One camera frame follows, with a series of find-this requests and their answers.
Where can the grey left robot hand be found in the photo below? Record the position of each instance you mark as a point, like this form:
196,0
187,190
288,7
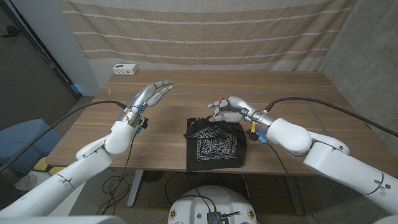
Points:
143,96

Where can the grey table leg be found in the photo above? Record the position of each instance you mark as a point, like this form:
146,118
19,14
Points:
134,189
294,194

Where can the beige striped backdrop cloth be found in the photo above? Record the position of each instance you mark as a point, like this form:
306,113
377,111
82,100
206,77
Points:
202,31

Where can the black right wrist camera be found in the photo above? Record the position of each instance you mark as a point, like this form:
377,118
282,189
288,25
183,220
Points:
252,136

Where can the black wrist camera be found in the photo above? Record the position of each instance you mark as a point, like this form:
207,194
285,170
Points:
143,123
252,136

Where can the black paisley bandana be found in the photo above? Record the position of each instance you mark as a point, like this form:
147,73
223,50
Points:
214,146

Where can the grey electronics box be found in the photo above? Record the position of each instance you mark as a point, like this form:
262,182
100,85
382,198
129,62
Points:
214,217

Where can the black door frame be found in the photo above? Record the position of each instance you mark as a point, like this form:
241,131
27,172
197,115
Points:
63,76

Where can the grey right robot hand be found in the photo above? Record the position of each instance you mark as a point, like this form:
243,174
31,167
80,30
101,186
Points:
239,107

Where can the yellow cushion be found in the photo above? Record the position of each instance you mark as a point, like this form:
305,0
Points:
40,164
56,170

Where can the blue upholstered chair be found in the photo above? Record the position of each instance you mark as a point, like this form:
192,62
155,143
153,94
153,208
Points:
25,140

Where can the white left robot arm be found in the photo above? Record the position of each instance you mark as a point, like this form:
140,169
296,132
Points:
77,174

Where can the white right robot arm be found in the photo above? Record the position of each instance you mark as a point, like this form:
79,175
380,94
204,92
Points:
335,161

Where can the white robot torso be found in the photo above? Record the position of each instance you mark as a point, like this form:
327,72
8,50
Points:
192,205

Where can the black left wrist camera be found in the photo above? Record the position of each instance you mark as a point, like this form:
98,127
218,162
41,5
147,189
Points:
143,123

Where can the white power strip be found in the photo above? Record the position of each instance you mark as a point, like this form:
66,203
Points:
125,69

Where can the white sneaker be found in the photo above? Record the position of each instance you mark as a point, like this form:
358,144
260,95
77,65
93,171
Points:
27,182

